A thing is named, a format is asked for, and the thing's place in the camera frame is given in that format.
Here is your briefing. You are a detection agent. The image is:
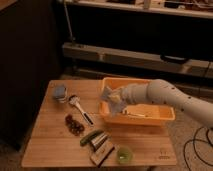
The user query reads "black handle on rail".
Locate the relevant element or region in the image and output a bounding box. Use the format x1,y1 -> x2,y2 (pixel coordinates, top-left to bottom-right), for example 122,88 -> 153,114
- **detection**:
160,55 -> 189,64

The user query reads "grey cloth towel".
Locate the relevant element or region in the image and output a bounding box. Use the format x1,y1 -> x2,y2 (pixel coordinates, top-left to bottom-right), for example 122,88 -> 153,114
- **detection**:
101,86 -> 127,116

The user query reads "metal fork in tray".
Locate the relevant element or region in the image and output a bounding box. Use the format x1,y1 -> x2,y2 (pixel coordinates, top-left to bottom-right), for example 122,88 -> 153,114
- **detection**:
121,110 -> 147,117

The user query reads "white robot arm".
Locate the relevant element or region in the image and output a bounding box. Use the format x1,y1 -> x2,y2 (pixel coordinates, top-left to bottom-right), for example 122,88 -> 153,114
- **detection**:
107,79 -> 213,128

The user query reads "black floor cable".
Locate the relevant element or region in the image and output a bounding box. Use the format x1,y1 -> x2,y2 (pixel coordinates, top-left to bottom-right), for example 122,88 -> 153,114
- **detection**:
183,125 -> 213,171

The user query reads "upper wooden shelf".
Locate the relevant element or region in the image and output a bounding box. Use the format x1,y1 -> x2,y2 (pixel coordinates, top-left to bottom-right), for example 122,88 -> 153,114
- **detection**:
57,0 -> 213,19

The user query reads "small metal cup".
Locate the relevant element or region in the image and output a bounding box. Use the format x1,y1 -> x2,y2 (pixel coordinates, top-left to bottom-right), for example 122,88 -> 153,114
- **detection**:
91,133 -> 108,150

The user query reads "grey metal rail beam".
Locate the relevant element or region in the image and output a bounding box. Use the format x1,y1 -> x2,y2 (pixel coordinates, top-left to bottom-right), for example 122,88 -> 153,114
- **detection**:
62,42 -> 213,79

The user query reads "small green bowl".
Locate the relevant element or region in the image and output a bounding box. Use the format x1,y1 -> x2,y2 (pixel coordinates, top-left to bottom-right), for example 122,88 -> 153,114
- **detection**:
116,147 -> 133,164

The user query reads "metal vertical pole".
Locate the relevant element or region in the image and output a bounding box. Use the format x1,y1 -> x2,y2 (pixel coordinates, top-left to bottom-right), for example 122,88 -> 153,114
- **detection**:
63,0 -> 76,45

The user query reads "orange plastic tray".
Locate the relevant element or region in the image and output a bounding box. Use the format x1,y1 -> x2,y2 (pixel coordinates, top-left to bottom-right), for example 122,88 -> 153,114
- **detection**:
99,77 -> 175,126

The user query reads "dark red grape bunch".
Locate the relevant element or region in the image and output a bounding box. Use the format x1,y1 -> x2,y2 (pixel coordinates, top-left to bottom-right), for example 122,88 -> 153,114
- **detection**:
65,114 -> 85,136

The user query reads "green cucumber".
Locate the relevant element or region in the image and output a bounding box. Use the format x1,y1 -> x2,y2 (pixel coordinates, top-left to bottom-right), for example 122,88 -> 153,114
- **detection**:
80,130 -> 104,147

